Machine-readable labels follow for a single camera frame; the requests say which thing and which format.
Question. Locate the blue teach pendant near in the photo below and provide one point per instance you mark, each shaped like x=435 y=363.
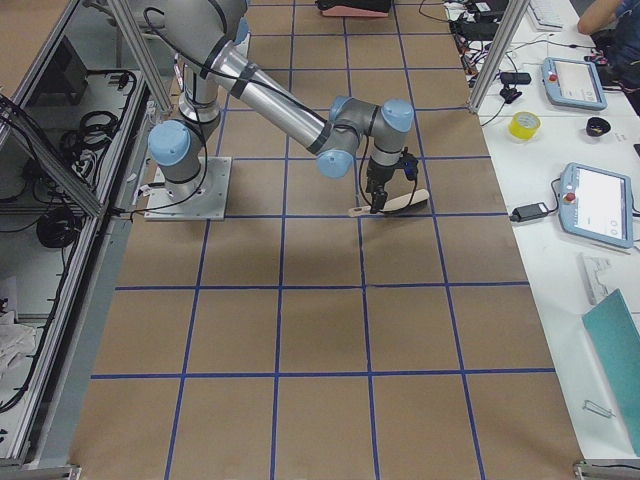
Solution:
x=596 y=204

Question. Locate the teal folder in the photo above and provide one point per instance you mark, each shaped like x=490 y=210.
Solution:
x=615 y=338

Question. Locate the blue teach pendant far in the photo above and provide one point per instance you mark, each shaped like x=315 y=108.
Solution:
x=573 y=83

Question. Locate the person at desk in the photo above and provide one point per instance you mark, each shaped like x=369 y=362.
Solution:
x=614 y=28

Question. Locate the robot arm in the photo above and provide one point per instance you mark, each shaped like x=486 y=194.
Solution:
x=204 y=34

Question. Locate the yellow tape roll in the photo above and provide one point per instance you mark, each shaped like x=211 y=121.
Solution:
x=524 y=125

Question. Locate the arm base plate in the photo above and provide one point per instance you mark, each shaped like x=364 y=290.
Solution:
x=203 y=198

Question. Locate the aluminium frame post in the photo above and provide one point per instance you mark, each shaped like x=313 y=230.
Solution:
x=511 y=20

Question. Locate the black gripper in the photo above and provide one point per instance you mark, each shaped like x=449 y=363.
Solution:
x=378 y=174

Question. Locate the black power adapter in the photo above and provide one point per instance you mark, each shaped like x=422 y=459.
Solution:
x=529 y=212

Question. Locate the white hand brush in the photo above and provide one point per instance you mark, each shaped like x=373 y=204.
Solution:
x=394 y=205

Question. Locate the blue teach pendant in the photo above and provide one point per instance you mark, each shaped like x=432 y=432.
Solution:
x=596 y=204
x=573 y=83

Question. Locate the crumpled white cloth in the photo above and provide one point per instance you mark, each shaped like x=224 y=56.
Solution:
x=17 y=342

